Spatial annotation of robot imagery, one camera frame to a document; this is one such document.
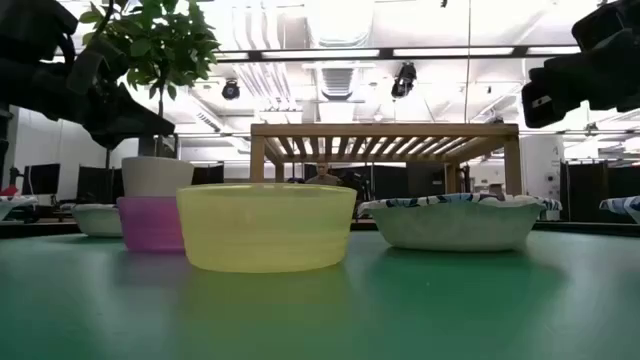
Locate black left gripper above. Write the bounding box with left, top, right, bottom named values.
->
left=64, top=47, right=177, bottom=151

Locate pink translucent plastic cup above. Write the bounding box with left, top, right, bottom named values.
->
left=116, top=195, right=187, bottom=254

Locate yellow plastic bowl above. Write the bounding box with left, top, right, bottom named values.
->
left=175, top=182, right=358, bottom=274

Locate wooden slatted shelf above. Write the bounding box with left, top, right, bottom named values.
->
left=249, top=123, right=524, bottom=199

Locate white plant pot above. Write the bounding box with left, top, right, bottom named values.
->
left=121, top=156, right=195, bottom=199

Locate green leafy plant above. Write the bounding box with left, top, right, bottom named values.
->
left=78, top=0, right=221, bottom=159

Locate black room partition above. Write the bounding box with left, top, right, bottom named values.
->
left=559, top=160, right=609, bottom=222
left=372, top=164, right=446, bottom=201
left=607, top=164, right=640, bottom=199

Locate person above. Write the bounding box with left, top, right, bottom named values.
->
left=304, top=162, right=344, bottom=187

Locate green table mat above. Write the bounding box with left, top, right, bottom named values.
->
left=0, top=229, right=640, bottom=360

